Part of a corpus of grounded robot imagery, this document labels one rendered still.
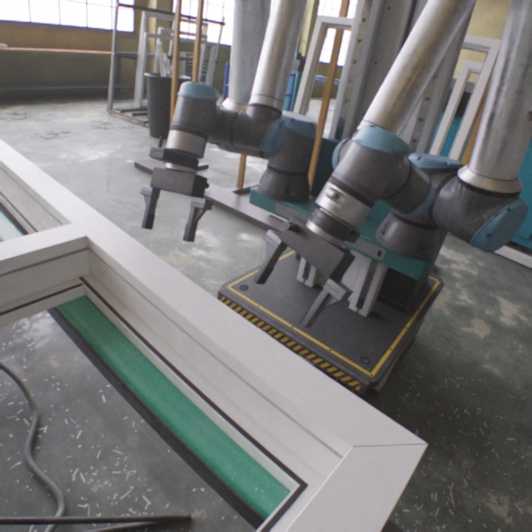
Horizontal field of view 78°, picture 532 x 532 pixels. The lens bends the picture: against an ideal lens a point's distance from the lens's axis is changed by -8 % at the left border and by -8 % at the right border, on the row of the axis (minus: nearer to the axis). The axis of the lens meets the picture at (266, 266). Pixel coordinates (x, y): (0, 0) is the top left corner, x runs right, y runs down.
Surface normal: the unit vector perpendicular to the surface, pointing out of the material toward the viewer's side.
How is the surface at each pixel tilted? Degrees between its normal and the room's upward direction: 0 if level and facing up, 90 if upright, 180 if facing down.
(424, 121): 90
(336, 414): 0
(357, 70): 90
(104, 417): 0
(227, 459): 0
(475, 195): 100
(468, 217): 92
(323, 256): 66
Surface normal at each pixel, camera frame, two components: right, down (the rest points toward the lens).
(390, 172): 0.45, 0.50
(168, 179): -0.43, 0.00
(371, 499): 0.15, -0.84
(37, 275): 0.75, 0.44
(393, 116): -0.03, 0.34
